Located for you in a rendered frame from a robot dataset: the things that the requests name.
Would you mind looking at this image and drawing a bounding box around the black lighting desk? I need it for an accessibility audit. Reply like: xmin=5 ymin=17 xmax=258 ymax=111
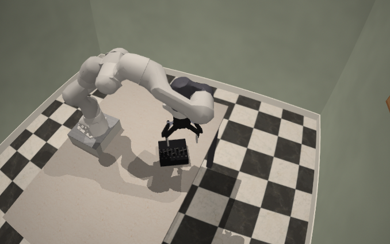
xmin=158 ymin=139 xmax=189 ymax=167

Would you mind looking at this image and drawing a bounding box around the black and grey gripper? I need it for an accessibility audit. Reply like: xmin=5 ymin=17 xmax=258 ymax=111
xmin=162 ymin=117 xmax=203 ymax=146

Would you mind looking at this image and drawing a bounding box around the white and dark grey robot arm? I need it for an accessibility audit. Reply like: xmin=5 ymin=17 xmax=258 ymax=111
xmin=62 ymin=48 xmax=214 ymax=139

